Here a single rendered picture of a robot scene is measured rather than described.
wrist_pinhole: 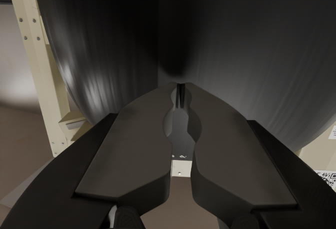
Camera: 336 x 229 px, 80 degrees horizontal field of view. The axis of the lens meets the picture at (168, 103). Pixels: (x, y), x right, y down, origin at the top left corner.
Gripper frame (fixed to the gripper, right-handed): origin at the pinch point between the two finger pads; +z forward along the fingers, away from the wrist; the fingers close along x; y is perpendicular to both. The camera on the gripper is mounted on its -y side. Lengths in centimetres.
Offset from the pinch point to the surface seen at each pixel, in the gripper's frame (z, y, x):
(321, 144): 18.4, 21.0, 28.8
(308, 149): 18.2, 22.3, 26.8
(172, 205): 146, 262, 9
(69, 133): 54, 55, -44
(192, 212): 136, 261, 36
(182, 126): 2.8, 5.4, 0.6
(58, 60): 5.2, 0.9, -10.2
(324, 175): 17.4, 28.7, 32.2
